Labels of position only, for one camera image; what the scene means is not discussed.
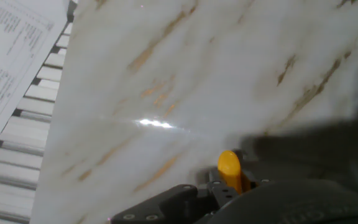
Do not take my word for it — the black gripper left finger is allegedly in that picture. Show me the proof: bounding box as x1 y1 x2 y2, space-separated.
109 169 239 224

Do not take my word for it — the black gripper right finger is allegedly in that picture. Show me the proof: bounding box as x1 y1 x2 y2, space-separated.
197 170 358 224

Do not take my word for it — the yellow plastic bubble ring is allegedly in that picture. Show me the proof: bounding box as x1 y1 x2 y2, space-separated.
217 150 252 195

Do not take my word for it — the marble pattern table sheet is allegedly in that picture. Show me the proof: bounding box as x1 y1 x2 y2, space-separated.
29 0 358 224

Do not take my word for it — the printed white paper sheet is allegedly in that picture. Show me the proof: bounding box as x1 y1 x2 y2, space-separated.
0 0 71 164

